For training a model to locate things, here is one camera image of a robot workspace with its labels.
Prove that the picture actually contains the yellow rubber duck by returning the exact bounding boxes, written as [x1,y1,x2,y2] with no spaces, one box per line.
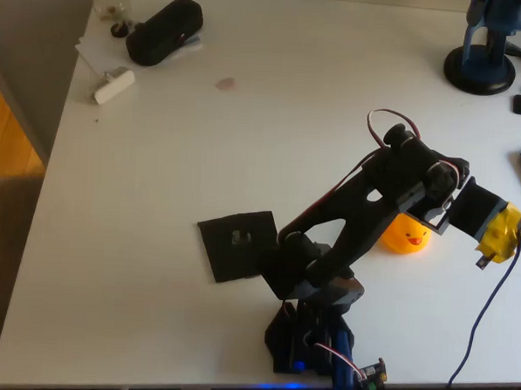
[379,211,435,257]

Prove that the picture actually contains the black cardboard square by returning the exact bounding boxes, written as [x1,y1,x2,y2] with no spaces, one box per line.
[194,207,290,288]

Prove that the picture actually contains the blue desk microphone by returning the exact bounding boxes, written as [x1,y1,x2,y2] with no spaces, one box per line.
[442,0,521,98]

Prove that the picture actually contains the small control board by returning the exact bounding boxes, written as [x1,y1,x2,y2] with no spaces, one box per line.
[356,356,389,390]

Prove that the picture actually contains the blue table clamp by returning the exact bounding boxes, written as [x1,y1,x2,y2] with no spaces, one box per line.
[329,328,357,390]

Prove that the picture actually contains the black zip case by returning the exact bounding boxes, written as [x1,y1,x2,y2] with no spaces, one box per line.
[124,0,206,71]

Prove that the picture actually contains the black bottle cap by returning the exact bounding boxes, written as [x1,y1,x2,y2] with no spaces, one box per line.
[110,20,132,39]

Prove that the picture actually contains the white paper sheets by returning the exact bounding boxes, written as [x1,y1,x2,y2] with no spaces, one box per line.
[73,26,205,80]

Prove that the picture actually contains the camera wrapped in yellow tape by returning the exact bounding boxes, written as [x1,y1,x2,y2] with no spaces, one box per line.
[443,174,521,274]

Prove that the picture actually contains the long tricolour servo cable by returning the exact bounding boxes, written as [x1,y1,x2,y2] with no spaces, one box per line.
[279,103,426,244]

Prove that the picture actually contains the blue camera cable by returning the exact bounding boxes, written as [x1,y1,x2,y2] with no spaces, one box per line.
[445,229,521,390]

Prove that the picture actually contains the short tricolour servo cable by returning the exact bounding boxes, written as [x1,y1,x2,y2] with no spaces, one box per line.
[311,341,368,381]

